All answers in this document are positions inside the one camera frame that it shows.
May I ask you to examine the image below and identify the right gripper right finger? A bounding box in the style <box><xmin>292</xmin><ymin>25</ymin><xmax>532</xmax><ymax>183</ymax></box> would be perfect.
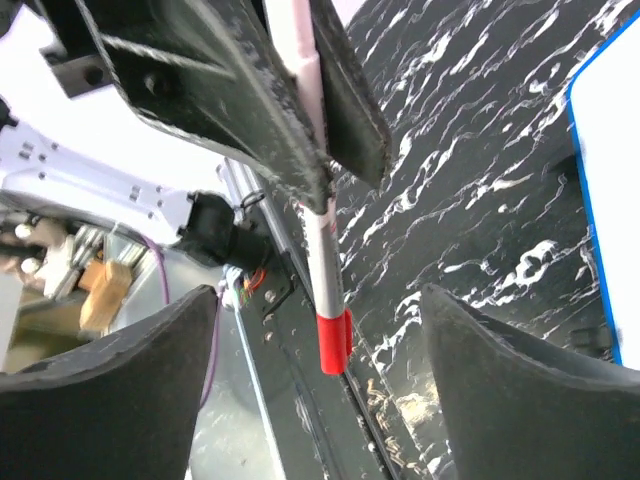
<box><xmin>421</xmin><ymin>284</ymin><xmax>639</xmax><ymax>479</ymax></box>

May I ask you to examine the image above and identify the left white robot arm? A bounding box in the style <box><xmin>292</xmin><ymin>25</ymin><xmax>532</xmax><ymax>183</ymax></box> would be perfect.
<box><xmin>1</xmin><ymin>0</ymin><xmax>392</xmax><ymax>270</ymax></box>

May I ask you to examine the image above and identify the blue framed whiteboard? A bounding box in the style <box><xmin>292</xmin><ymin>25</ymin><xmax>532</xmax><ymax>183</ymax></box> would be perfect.
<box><xmin>567</xmin><ymin>15</ymin><xmax>639</xmax><ymax>369</ymax></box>

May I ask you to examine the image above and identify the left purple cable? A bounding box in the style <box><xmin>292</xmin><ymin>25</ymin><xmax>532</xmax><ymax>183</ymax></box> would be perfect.
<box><xmin>134</xmin><ymin>234</ymin><xmax>224</xmax><ymax>406</ymax></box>

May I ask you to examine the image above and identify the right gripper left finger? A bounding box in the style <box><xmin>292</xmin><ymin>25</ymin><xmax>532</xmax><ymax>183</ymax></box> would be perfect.
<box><xmin>1</xmin><ymin>286</ymin><xmax>218</xmax><ymax>479</ymax></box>

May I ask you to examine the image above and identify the red capped whiteboard marker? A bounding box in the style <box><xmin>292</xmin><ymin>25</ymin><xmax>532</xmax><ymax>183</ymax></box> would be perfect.
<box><xmin>265</xmin><ymin>1</ymin><xmax>352</xmax><ymax>375</ymax></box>

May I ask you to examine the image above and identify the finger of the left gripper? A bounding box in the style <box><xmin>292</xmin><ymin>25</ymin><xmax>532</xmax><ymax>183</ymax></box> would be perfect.
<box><xmin>310</xmin><ymin>0</ymin><xmax>391</xmax><ymax>189</ymax></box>
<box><xmin>77</xmin><ymin>1</ymin><xmax>331</xmax><ymax>210</ymax></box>

